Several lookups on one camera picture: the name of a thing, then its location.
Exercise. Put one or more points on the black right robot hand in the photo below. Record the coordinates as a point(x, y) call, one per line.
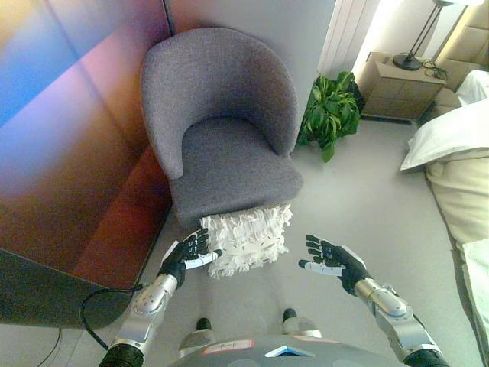
point(344, 265)

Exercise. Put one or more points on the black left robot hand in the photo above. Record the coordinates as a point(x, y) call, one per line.
point(179, 256)

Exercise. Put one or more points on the white fringed pillow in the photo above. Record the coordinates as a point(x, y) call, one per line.
point(248, 237)

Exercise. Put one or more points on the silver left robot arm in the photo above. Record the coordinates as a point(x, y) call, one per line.
point(147, 306)

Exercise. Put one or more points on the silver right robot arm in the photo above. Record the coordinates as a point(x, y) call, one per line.
point(393, 309)

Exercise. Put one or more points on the large white bed pillow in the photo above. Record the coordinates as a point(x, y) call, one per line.
point(447, 134)

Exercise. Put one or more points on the small white bed pillow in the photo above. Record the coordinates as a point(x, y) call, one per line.
point(475, 86)

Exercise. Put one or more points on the silver left robot leg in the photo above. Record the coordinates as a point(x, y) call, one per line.
point(198, 336)

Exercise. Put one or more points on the grey robot torso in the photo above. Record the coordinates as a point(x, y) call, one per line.
point(244, 353)

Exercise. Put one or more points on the cream bed duvet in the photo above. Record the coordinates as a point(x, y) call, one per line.
point(464, 191)

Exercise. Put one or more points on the green potted plant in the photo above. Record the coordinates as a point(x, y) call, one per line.
point(328, 111)

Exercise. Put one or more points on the glossy brown wooden desk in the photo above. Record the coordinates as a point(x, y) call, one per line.
point(57, 153)

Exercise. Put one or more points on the grey fabric armchair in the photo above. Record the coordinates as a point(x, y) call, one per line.
point(214, 76)

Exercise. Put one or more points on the beige nightstand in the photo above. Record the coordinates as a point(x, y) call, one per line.
point(401, 91)

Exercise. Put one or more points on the dark metal table lamp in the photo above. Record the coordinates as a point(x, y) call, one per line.
point(407, 61)

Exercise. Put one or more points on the white curtain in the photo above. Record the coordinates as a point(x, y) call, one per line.
point(340, 34)

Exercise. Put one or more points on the beige padded headboard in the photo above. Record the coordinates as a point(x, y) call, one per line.
point(466, 38)

